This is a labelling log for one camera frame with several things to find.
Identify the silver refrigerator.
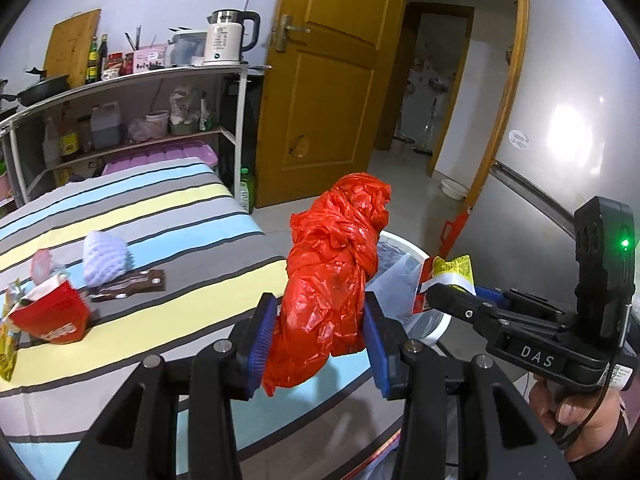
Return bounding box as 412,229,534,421
467,0,640,311

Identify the bundle of plastic bags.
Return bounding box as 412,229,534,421
168,89,211,136

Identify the red dustpan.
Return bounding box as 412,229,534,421
439,211,471,261

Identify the green-label oil bottle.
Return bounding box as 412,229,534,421
87,36,100,85

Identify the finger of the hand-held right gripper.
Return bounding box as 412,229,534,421
475,285,523,307
425,282,507,338

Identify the wooden door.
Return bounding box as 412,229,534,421
255,0,417,209

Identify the purple foam fruit net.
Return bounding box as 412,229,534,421
82,230,135,286

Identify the white basin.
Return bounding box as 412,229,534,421
440,178,470,201

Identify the metal shelf rack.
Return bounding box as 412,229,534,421
0,63,274,212

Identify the red paper box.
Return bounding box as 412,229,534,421
10,272,94,345

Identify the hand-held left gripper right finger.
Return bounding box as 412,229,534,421
364,292,576,480

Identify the white bin with plastic liner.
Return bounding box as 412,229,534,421
366,230,452,357

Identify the person's right hand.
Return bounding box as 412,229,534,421
529,377,626,461

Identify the green drink bottle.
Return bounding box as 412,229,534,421
237,167,256,214

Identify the mop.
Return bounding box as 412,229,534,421
411,95,437,157

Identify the white electric kettle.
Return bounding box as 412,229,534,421
202,8,262,66

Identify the red plastic bag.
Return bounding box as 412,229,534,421
261,172,392,397

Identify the small yellow snack packet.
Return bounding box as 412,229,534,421
0,279,27,382

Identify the pink utensil holder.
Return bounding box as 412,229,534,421
132,44,169,72

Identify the brown wrapper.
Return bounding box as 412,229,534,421
81,269,166,304

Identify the yellow-label oil bottle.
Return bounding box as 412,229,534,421
59,109,81,162

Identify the pink plastic wrapper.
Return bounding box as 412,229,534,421
30,250,56,284

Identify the wooden cutting board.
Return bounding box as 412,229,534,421
42,8,103,89

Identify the black frying pan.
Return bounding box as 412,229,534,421
0,67,71,108

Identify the clear plastic container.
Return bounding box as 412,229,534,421
167,29,209,67

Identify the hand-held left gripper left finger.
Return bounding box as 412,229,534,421
72,294,277,480

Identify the pink storage box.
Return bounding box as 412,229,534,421
102,140,219,177

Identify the clear plastic bottle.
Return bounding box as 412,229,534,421
42,114,61,167

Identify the red and yellow packet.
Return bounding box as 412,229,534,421
412,254,476,314

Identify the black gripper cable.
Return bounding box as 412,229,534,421
559,300,632,452

